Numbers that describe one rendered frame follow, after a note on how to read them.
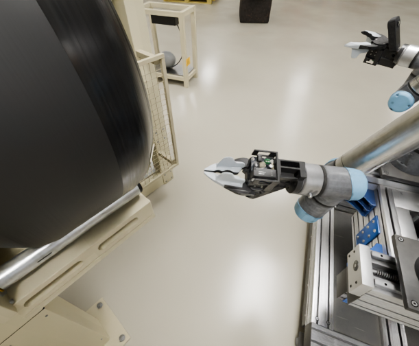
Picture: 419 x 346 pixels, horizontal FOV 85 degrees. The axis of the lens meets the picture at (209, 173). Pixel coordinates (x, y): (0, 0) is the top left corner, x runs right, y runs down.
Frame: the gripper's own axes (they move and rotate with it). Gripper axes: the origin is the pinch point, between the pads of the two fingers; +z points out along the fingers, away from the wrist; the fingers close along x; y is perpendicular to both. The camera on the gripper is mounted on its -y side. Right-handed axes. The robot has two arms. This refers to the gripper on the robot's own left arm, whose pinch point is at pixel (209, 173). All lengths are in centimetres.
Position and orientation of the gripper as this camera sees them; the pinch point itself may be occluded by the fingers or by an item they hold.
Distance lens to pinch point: 52.6
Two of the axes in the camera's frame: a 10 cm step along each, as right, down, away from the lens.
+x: -0.6, 9.2, -3.9
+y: 1.2, -3.9, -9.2
